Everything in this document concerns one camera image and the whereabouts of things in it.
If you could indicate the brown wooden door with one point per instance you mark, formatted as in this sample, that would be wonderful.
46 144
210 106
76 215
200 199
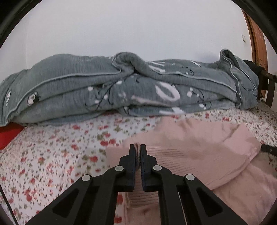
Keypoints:
259 51

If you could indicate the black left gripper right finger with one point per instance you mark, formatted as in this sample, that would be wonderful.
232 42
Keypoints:
183 199

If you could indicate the floral bed sheet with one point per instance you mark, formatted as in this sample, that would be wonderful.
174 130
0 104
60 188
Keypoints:
43 161

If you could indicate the black clothing on bedpost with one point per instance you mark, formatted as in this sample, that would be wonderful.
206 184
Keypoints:
255 68

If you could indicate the pink knit sweater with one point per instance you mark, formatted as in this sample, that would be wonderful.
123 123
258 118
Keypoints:
223 156

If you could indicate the red pillow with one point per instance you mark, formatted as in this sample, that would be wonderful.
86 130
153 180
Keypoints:
8 133

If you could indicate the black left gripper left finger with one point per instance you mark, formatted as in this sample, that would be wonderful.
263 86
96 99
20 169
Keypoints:
92 200

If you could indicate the dark wooden bed frame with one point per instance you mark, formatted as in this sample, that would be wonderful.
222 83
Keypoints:
271 86

